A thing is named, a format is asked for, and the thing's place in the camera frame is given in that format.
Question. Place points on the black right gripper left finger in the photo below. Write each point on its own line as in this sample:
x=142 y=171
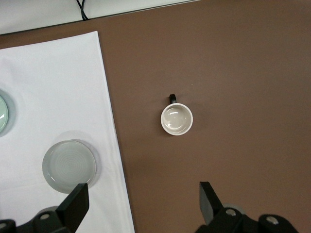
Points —
x=73 y=208

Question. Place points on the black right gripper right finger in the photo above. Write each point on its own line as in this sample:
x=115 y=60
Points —
x=211 y=208

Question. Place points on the gray plate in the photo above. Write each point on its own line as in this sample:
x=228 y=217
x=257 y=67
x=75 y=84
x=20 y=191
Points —
x=68 y=165

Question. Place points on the light green plate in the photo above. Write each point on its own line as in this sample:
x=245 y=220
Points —
x=3 y=114

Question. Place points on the white cloth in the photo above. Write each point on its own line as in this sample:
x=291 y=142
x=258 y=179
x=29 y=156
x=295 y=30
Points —
x=60 y=85

